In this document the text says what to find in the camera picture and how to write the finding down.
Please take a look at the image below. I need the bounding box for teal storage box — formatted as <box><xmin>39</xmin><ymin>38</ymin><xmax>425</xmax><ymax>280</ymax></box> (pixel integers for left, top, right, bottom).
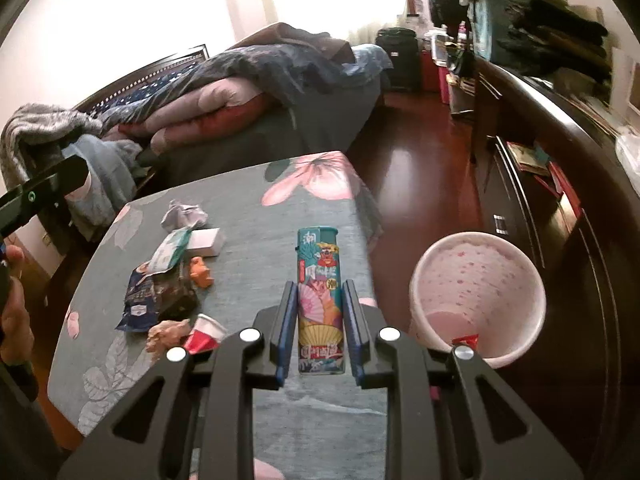
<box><xmin>472</xmin><ymin>0</ymin><xmax>532</xmax><ymax>62</ymax></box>

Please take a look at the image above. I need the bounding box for dark camouflage packet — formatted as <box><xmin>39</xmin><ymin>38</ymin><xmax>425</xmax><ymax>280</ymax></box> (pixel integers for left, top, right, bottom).
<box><xmin>150</xmin><ymin>271</ymin><xmax>199</xmax><ymax>322</ymax></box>

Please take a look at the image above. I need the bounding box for folded pink red quilt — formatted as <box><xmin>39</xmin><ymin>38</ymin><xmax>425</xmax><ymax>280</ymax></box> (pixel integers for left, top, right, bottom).
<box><xmin>117</xmin><ymin>82</ymin><xmax>293</xmax><ymax>153</ymax></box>

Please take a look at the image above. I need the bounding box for pink waste bin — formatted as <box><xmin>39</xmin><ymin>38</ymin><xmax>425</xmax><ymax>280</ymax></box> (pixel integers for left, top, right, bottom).
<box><xmin>408</xmin><ymin>231</ymin><xmax>547</xmax><ymax>369</ymax></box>

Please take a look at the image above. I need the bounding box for small white box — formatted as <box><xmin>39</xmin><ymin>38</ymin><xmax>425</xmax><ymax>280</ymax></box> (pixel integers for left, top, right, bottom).
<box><xmin>187</xmin><ymin>227</ymin><xmax>224</xmax><ymax>257</ymax></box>

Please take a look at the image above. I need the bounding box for pile of books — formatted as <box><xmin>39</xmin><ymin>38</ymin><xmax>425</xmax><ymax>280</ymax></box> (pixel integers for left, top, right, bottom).
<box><xmin>504</xmin><ymin>141</ymin><xmax>585</xmax><ymax>213</ymax></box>

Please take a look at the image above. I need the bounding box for white plastic bag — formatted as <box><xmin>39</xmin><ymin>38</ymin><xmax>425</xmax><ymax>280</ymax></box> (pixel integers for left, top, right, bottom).
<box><xmin>614</xmin><ymin>129</ymin><xmax>640</xmax><ymax>183</ymax></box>

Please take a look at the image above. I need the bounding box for crumpled white paper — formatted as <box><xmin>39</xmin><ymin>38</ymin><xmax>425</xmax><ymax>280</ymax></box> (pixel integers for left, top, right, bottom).
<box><xmin>160</xmin><ymin>199</ymin><xmax>209</xmax><ymax>234</ymax></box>

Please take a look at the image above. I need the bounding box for red white paper cup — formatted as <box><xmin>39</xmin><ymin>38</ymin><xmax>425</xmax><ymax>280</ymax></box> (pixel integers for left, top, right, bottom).
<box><xmin>182</xmin><ymin>313</ymin><xmax>229</xmax><ymax>357</ymax></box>

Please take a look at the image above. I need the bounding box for green white wrapper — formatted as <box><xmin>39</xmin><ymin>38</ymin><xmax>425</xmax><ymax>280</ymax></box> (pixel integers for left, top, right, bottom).
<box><xmin>148</xmin><ymin>227</ymin><xmax>194</xmax><ymax>274</ymax></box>

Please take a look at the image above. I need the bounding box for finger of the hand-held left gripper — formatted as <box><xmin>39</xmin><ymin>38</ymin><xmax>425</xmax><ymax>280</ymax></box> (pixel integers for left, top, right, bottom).
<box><xmin>0</xmin><ymin>155</ymin><xmax>90</xmax><ymax>239</ymax></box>

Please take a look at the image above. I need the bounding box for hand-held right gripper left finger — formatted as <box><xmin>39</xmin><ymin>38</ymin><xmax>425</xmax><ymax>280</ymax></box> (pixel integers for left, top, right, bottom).
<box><xmin>57</xmin><ymin>281</ymin><xmax>298</xmax><ymax>480</ymax></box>

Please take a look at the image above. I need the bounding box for orange toy figure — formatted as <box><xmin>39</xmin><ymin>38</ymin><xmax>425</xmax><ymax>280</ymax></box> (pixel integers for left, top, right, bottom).
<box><xmin>187</xmin><ymin>256</ymin><xmax>214</xmax><ymax>290</ymax></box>

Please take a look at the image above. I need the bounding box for light blue garment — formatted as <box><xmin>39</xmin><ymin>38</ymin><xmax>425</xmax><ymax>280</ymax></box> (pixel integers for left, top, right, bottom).
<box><xmin>62</xmin><ymin>134</ymin><xmax>147</xmax><ymax>242</ymax></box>

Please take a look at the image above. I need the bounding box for dark wooden dresser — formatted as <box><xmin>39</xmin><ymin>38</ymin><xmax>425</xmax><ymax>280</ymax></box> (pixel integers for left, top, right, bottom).
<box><xmin>469</xmin><ymin>54</ymin><xmax>640</xmax><ymax>413</ymax></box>

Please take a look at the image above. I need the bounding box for person's left hand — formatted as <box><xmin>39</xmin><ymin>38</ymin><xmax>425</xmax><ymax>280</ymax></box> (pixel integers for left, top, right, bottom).
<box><xmin>0</xmin><ymin>244</ymin><xmax>35</xmax><ymax>364</ymax></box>

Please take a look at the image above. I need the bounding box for dark blue snack packet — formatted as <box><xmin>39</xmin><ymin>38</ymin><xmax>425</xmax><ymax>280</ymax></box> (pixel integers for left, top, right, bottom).
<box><xmin>114</xmin><ymin>261</ymin><xmax>162</xmax><ymax>334</ymax></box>

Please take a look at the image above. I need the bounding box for teal printed lighter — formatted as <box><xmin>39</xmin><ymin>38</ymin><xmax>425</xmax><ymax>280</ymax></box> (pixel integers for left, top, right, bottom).
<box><xmin>296</xmin><ymin>226</ymin><xmax>346</xmax><ymax>375</ymax></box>

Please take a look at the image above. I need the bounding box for bed with grey sheet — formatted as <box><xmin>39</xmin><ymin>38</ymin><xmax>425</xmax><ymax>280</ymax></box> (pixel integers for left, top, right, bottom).
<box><xmin>75</xmin><ymin>22</ymin><xmax>397</xmax><ymax>196</ymax></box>

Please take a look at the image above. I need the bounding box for red storage box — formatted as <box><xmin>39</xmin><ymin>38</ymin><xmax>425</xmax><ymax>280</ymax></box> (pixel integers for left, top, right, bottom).
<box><xmin>419</xmin><ymin>49</ymin><xmax>442</xmax><ymax>92</ymax></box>

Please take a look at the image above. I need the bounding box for black suitcase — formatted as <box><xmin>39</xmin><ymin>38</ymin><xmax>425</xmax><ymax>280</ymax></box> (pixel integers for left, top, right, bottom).
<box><xmin>375</xmin><ymin>27</ymin><xmax>422</xmax><ymax>92</ymax></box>

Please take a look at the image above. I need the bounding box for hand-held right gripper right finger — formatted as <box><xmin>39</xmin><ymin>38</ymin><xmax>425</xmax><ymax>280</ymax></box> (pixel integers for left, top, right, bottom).
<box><xmin>344</xmin><ymin>279</ymin><xmax>586</xmax><ymax>480</ymax></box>

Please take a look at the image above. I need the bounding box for clear plastic box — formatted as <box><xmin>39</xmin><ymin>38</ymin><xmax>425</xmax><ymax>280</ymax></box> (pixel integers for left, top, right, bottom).
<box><xmin>426</xmin><ymin>30</ymin><xmax>467</xmax><ymax>69</ymax></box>

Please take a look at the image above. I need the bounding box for grey fluffy towel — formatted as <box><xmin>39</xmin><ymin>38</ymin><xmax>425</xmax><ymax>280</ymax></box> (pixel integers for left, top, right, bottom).
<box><xmin>0</xmin><ymin>102</ymin><xmax>103</xmax><ymax>198</ymax></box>

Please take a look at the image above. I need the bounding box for pile of dark clothes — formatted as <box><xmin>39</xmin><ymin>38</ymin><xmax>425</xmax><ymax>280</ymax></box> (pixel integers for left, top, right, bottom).
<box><xmin>426</xmin><ymin>0</ymin><xmax>617</xmax><ymax>83</ymax></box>

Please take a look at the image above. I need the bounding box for dark blue quilt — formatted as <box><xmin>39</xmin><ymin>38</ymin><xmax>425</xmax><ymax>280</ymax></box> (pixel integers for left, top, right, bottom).
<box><xmin>97</xmin><ymin>22</ymin><xmax>396</xmax><ymax>128</ymax></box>

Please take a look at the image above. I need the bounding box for dark wooden headboard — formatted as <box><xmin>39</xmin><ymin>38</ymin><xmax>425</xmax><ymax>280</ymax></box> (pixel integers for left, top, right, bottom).
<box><xmin>74</xmin><ymin>44</ymin><xmax>209</xmax><ymax>113</ymax></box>

